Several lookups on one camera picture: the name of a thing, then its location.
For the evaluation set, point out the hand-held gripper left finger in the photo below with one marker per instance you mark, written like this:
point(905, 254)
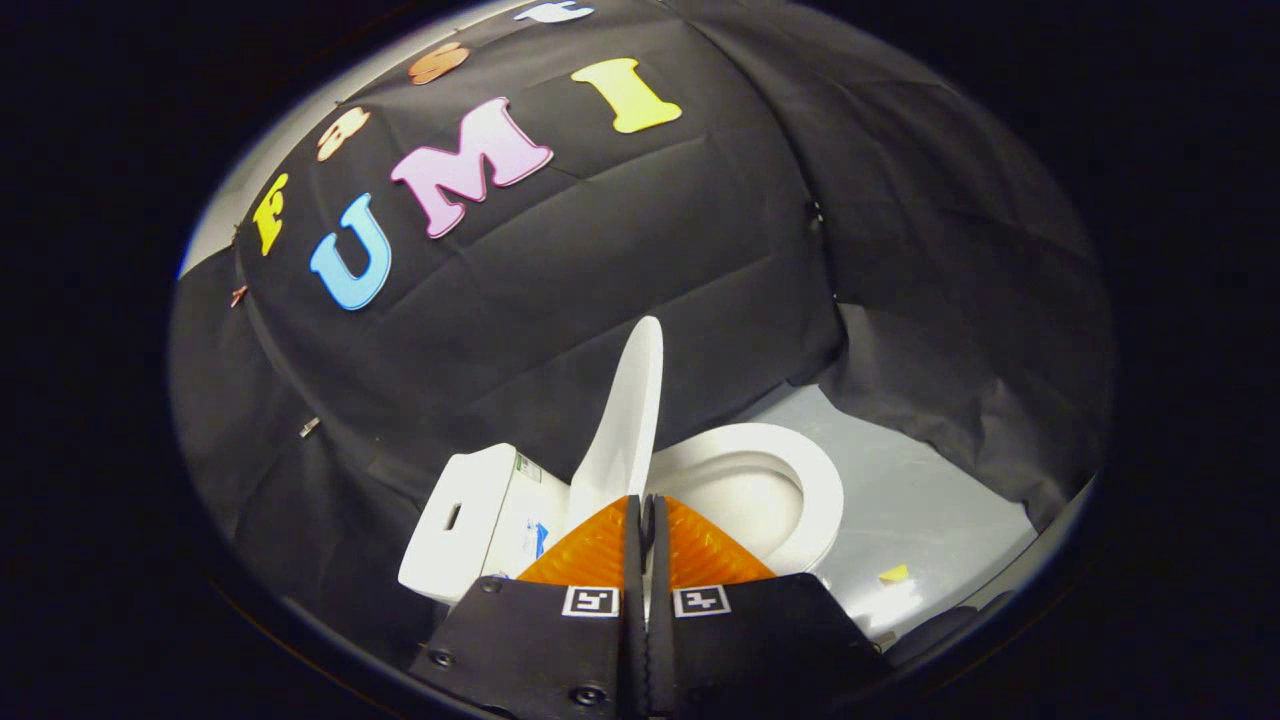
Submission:
point(634, 640)

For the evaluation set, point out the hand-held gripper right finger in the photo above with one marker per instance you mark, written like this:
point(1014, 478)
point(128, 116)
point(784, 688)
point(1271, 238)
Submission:
point(660, 640)

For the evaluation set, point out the white toilet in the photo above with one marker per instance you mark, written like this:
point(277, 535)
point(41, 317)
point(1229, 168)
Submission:
point(480, 510)

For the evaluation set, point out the yellow floor sticker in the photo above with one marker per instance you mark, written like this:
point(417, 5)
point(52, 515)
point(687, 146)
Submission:
point(895, 573)

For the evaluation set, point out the silver cloth clip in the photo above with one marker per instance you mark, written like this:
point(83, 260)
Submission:
point(309, 427)

